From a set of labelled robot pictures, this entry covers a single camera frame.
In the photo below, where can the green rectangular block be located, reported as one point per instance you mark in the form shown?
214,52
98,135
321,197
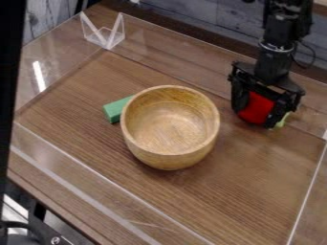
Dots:
114,109

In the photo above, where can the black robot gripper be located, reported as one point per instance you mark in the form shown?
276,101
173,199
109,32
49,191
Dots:
268,78

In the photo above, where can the round wooden bowl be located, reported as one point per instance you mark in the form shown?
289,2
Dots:
170,124

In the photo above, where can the clear acrylic corner bracket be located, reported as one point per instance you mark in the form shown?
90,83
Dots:
105,37

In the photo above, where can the clear acrylic tray walls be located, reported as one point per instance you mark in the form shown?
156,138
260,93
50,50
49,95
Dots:
256,193

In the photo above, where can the black metal table frame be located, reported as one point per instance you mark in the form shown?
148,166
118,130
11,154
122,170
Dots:
30,223

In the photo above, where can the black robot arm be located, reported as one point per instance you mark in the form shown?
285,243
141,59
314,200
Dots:
288,21

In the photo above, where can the red plush tomato toy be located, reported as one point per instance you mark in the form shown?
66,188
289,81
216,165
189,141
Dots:
257,111

